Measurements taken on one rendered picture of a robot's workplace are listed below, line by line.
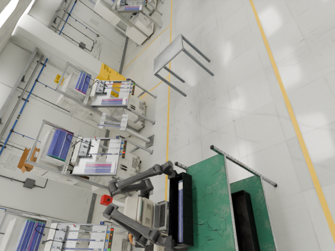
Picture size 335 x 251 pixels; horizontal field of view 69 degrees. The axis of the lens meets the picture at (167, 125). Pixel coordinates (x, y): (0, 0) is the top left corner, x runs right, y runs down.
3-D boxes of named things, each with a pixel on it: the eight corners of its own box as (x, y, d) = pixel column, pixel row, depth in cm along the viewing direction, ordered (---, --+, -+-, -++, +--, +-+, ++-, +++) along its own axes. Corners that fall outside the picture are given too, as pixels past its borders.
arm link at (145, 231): (111, 203, 189) (102, 216, 183) (110, 201, 185) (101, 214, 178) (160, 231, 178) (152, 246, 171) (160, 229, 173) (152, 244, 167)
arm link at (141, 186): (103, 188, 201) (106, 200, 196) (109, 180, 193) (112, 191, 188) (147, 182, 230) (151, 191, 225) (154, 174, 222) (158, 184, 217)
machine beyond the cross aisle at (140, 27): (163, 12, 766) (111, -36, 663) (162, 27, 717) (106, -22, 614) (136, 39, 847) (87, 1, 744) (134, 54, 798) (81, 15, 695)
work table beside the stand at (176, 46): (214, 75, 429) (182, 48, 386) (185, 97, 466) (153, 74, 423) (210, 60, 458) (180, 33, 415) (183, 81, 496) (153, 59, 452)
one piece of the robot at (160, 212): (165, 236, 227) (147, 232, 215) (166, 206, 243) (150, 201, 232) (178, 234, 217) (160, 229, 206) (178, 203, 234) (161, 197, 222)
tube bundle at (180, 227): (181, 182, 222) (178, 181, 220) (186, 180, 218) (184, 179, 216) (181, 243, 192) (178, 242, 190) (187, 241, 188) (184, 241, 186)
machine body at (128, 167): (142, 158, 485) (116, 146, 451) (139, 192, 443) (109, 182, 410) (123, 168, 523) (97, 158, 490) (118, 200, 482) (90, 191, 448)
